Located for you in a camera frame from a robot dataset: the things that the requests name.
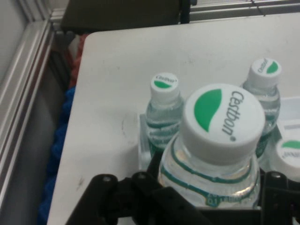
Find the blue foam mat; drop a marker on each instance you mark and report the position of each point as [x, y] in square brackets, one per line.
[56, 145]

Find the side aluminium frame rail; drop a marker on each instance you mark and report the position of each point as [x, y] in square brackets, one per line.
[234, 10]

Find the aluminium frame post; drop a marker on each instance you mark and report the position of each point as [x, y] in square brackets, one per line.
[30, 9]

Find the red foam mat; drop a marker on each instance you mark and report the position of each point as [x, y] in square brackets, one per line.
[75, 61]

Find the dark chair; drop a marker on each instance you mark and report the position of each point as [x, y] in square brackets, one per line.
[117, 14]

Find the water bottle green label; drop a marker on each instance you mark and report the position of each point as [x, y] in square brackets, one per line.
[164, 84]
[290, 152]
[264, 70]
[222, 117]

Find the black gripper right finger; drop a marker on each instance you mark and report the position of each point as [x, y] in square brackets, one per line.
[281, 199]

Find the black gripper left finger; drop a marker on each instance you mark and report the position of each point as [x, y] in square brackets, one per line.
[131, 199]

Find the horizontal aluminium frame rail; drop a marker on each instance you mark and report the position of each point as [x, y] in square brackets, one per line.
[21, 93]

